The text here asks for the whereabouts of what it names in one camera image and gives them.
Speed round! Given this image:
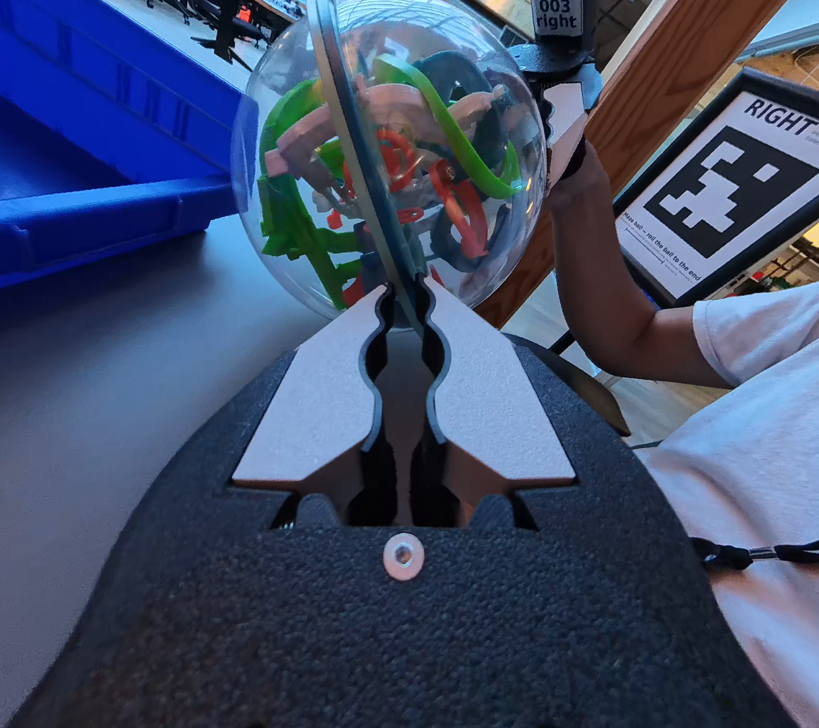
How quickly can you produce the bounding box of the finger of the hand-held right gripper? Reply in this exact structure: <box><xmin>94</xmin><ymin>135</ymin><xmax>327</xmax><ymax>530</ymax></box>
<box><xmin>540</xmin><ymin>81</ymin><xmax>588</xmax><ymax>184</ymax></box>

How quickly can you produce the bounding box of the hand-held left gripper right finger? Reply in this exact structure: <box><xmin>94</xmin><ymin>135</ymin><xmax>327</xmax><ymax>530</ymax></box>
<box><xmin>415</xmin><ymin>276</ymin><xmax>578</xmax><ymax>522</ymax></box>

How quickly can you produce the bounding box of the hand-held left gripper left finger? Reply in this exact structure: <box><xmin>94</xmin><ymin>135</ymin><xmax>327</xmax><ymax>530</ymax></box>
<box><xmin>232</xmin><ymin>283</ymin><xmax>394</xmax><ymax>514</ymax></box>

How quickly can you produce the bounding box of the clear maze ball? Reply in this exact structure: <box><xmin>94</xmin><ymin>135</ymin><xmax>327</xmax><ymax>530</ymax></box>
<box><xmin>232</xmin><ymin>0</ymin><xmax>552</xmax><ymax>330</ymax></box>

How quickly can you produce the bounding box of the person's right forearm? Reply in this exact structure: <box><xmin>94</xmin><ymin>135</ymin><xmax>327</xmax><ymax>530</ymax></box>
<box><xmin>549</xmin><ymin>191</ymin><xmax>733</xmax><ymax>390</ymax></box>

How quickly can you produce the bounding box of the person's right hand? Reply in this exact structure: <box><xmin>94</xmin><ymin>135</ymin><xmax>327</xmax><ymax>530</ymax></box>
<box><xmin>549</xmin><ymin>141</ymin><xmax>615</xmax><ymax>215</ymax></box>

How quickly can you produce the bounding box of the framed tag sign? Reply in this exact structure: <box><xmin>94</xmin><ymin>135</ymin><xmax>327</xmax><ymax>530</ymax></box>
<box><xmin>613</xmin><ymin>66</ymin><xmax>819</xmax><ymax>308</ymax></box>

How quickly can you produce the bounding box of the blue plastic bin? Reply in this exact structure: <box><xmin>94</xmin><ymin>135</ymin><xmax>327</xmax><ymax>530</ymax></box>
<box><xmin>0</xmin><ymin>0</ymin><xmax>258</xmax><ymax>289</ymax></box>

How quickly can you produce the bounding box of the wooden post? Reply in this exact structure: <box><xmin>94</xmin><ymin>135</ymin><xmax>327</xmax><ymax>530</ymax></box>
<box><xmin>476</xmin><ymin>0</ymin><xmax>819</xmax><ymax>329</ymax></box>

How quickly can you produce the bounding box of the black lanyard cord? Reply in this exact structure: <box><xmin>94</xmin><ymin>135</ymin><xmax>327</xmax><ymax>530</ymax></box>
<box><xmin>690</xmin><ymin>537</ymin><xmax>819</xmax><ymax>571</ymax></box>

